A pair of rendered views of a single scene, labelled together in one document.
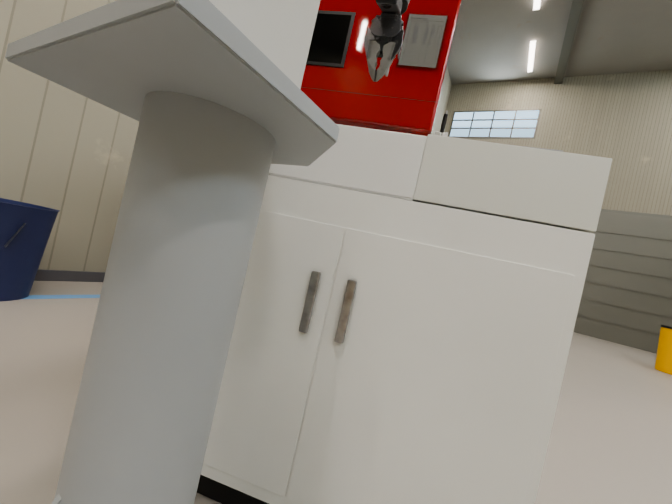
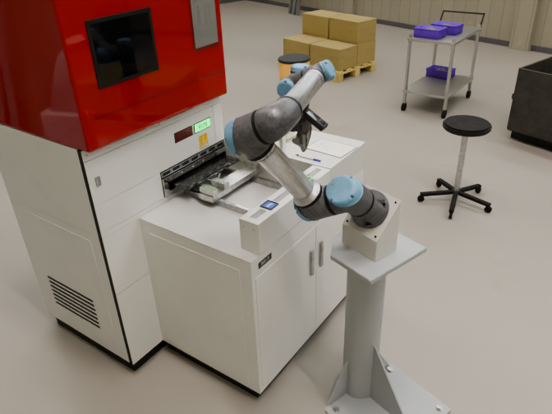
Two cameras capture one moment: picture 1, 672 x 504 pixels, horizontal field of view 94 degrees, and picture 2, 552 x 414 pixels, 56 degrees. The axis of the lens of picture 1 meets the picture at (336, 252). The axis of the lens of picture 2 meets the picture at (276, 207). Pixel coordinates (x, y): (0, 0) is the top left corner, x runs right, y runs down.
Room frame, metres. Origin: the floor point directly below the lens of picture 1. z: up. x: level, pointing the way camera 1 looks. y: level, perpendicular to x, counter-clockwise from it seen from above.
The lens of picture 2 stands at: (0.06, 1.88, 2.00)
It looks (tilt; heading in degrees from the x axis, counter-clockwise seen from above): 30 degrees down; 294
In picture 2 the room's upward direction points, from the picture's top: 2 degrees counter-clockwise
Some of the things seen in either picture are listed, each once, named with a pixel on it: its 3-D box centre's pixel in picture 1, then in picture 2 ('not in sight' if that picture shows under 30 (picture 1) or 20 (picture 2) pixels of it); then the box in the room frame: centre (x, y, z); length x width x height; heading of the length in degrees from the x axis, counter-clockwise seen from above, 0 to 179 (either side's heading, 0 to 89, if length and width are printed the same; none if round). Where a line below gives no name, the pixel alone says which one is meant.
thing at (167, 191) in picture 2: not in sight; (196, 170); (1.33, -0.05, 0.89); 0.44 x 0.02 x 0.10; 78
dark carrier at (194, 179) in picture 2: not in sight; (186, 165); (1.40, -0.08, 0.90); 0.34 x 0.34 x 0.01; 78
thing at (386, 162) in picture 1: (307, 155); (288, 206); (0.78, 0.12, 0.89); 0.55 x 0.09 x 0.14; 78
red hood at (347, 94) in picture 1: (360, 96); (97, 39); (1.68, 0.05, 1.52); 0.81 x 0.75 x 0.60; 78
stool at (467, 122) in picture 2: not in sight; (462, 163); (0.17, -1.79, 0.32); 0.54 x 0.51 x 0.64; 143
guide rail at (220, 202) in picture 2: not in sight; (226, 204); (1.08, 0.11, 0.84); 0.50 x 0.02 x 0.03; 168
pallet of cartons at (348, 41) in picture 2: not in sight; (328, 43); (2.22, -5.02, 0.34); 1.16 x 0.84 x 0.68; 149
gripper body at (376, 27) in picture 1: (389, 26); (299, 117); (0.77, -0.01, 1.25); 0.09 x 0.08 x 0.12; 168
